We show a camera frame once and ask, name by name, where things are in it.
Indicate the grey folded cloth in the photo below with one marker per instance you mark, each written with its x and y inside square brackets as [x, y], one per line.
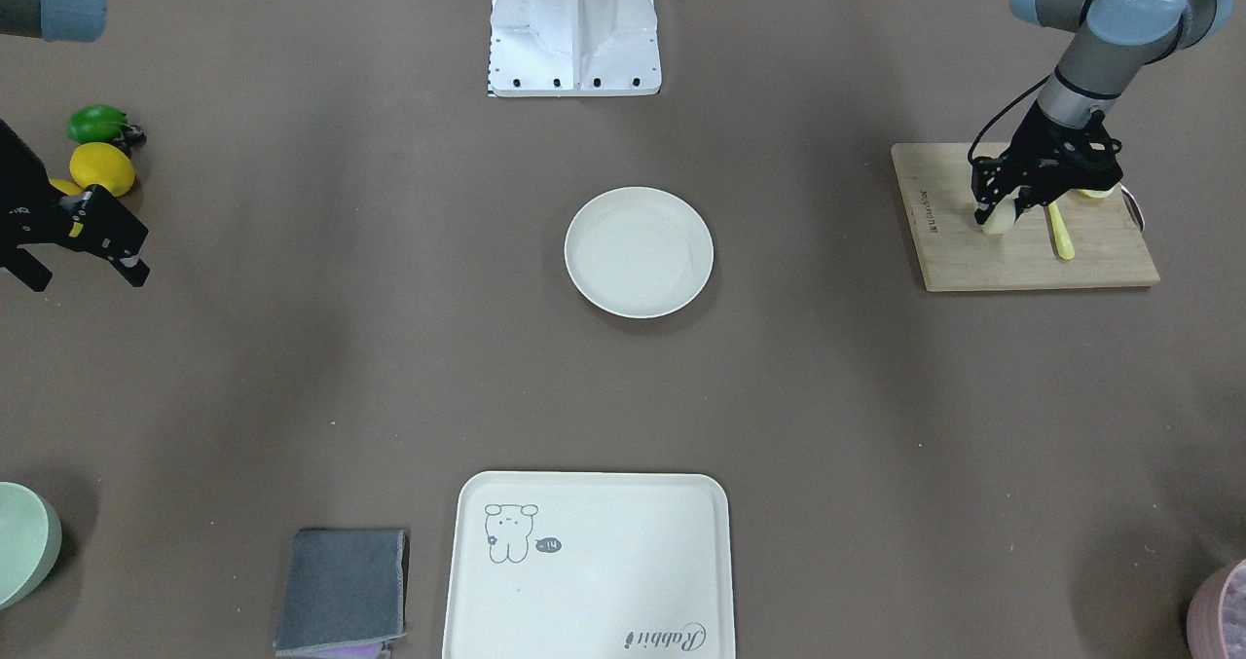
[344, 595]

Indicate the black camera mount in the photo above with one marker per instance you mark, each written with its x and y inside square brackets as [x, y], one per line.
[1087, 157]

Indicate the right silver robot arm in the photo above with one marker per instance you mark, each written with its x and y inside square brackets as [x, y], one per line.
[56, 21]

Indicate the mint green bowl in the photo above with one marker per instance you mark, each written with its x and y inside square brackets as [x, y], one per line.
[31, 536]

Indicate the yellow lemon outer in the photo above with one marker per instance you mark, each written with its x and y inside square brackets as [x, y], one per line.
[66, 187]

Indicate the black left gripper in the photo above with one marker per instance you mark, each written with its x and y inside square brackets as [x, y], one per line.
[1040, 141]

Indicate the green toy pepper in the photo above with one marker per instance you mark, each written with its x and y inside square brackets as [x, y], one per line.
[101, 123]

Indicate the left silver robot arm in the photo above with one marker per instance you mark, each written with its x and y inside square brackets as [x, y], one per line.
[1112, 40]

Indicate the cream rectangular tray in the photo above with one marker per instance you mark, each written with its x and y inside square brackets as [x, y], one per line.
[590, 565]

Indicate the pink bowl with ice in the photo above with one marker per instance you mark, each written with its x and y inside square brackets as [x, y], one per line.
[1216, 615]

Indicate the yellow lemon near pepper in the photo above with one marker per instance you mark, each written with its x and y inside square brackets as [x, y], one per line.
[102, 164]

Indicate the round cream plate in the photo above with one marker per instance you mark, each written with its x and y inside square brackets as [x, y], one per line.
[638, 252]

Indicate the yellow plastic knife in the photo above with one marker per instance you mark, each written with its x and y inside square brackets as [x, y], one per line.
[1060, 237]

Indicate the wooden cutting board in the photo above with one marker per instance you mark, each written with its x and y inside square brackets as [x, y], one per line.
[955, 256]

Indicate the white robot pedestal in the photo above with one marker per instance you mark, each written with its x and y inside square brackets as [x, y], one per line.
[574, 48]

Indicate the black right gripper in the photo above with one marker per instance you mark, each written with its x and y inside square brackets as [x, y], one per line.
[21, 201]

